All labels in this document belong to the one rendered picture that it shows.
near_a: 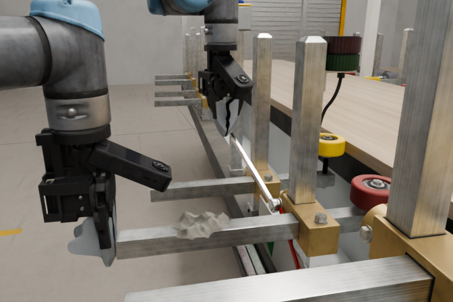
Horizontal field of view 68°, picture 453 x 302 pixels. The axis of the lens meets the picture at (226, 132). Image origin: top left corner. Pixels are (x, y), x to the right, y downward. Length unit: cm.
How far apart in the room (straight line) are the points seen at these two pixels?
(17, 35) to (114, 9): 767
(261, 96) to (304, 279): 54
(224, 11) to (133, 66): 737
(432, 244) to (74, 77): 40
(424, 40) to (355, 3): 974
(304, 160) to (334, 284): 30
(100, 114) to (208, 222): 22
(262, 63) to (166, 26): 738
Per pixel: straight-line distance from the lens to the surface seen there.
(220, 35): 75
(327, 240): 55
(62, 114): 44
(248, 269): 71
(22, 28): 41
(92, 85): 43
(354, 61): 54
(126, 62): 807
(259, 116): 78
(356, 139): 86
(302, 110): 53
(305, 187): 58
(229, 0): 75
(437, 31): 31
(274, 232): 55
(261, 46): 76
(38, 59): 40
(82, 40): 43
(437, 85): 31
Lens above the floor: 114
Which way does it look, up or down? 16 degrees down
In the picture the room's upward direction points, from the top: straight up
